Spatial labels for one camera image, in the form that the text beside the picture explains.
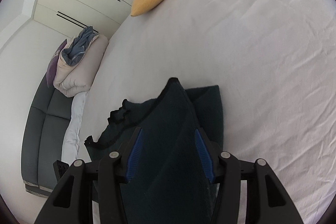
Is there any rolled beige duvet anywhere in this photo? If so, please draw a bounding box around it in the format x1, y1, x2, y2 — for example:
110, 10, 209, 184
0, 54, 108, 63
53, 34, 109, 97

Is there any white bed sheet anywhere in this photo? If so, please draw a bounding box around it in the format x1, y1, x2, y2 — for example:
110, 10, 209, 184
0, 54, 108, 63
79, 0, 335, 223

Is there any purple pillow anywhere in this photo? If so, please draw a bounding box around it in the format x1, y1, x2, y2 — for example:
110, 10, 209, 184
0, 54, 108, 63
46, 39, 67, 87

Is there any dark grey headboard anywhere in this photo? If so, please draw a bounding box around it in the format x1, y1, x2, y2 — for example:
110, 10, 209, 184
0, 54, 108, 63
21, 77, 72, 198

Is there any dark green knit garment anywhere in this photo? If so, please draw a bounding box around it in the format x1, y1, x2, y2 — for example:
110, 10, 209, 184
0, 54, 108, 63
84, 78, 223, 223

